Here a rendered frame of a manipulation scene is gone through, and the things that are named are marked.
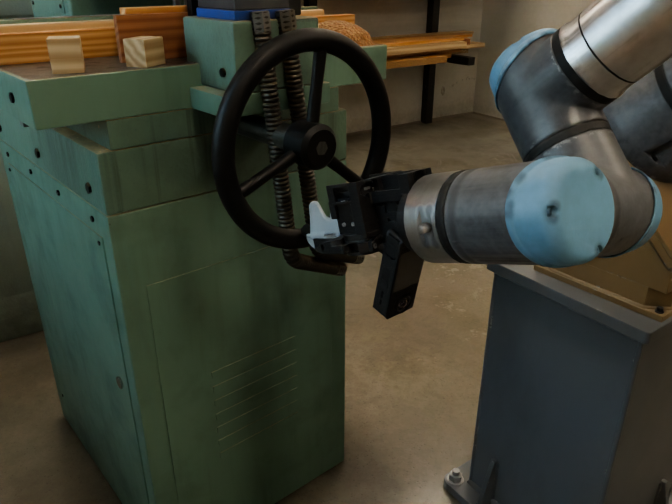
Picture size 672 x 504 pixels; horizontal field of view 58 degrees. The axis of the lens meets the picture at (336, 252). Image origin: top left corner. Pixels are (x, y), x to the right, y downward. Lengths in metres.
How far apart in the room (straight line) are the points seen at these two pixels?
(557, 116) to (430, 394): 1.14
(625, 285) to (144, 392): 0.77
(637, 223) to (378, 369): 1.21
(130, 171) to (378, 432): 0.93
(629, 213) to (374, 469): 0.98
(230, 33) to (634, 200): 0.51
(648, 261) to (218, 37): 0.68
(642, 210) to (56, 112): 0.67
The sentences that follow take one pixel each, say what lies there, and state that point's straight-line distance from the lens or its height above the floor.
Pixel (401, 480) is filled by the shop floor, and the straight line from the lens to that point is 1.44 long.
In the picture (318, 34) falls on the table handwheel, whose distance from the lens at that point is 0.79.
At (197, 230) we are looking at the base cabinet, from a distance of 0.96.
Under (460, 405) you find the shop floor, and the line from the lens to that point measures 1.65.
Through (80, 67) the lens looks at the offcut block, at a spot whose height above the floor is 0.91.
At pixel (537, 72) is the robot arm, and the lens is 0.66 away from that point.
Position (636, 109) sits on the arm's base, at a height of 0.84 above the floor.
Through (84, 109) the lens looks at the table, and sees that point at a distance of 0.85.
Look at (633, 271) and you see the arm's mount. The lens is 1.01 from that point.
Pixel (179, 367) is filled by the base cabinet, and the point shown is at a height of 0.43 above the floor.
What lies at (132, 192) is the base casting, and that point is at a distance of 0.90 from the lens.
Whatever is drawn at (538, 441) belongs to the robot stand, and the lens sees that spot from 1.22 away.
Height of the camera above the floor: 1.02
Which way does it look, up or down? 25 degrees down
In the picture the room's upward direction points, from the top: straight up
